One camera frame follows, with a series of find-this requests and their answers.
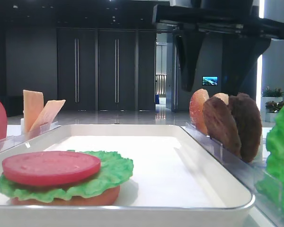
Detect brown meat patty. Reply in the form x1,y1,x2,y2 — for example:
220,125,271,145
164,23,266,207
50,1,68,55
229,93,262,163
203,96,241,158

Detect pale orange cheese slice back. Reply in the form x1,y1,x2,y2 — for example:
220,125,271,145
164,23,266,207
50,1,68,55
23,90,44,133

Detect brown meat patty rear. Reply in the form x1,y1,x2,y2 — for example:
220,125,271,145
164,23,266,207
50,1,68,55
229,93,262,163

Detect bread bun slice right rack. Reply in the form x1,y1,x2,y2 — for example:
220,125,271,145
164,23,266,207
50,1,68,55
189,88,229,136

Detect potted plants in white planter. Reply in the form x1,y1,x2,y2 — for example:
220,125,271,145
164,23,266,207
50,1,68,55
260,87,284,122

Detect red tomato slice on tray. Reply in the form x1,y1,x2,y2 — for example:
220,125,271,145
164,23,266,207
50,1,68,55
2,151,101,186

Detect clear acrylic right food rack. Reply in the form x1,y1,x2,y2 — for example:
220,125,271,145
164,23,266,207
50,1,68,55
184,122,284,227

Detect green lettuce leaf on tray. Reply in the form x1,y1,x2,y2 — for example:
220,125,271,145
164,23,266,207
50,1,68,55
0,151,134,206

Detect white metal tray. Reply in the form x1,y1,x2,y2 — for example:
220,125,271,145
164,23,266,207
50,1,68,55
0,124,255,227

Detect clear acrylic left food rack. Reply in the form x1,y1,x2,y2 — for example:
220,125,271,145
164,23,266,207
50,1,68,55
0,122,59,153

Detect green lettuce leaf in rack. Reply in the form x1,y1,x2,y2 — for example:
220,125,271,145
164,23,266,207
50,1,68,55
256,106,284,214

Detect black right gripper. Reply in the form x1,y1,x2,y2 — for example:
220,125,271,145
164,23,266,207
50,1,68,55
152,0,284,97

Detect brown meat patty front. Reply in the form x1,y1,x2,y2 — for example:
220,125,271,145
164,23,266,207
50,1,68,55
203,96,241,158

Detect dark double doors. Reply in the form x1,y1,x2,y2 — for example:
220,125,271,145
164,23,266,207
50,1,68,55
57,29,156,111

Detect clear acrylic food rack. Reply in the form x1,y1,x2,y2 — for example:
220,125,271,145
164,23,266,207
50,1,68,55
184,122,284,227
0,122,59,153

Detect bread bun base on tray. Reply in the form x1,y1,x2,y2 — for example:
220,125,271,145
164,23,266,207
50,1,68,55
10,184,121,206

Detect orange cheese slice front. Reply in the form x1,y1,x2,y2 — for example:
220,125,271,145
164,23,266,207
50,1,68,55
30,99,66,131

